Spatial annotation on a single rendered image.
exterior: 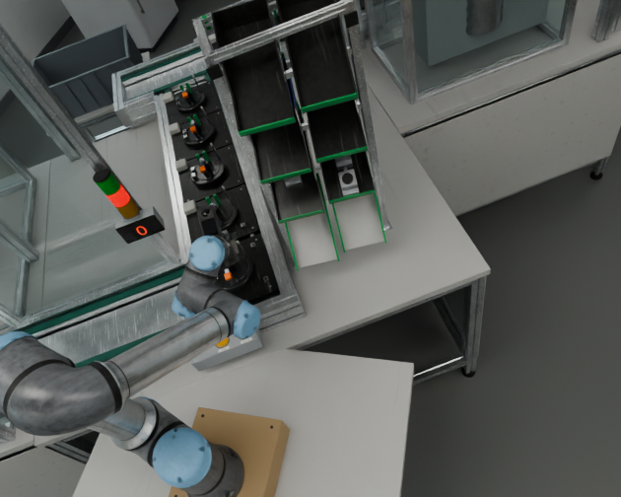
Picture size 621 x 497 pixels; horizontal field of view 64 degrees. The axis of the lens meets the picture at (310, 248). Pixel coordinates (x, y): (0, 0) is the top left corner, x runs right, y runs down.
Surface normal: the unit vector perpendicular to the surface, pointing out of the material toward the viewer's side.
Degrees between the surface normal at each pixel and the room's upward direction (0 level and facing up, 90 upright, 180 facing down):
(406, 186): 0
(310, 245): 45
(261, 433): 1
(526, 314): 0
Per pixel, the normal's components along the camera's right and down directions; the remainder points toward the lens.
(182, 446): -0.12, -0.54
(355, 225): -0.07, 0.15
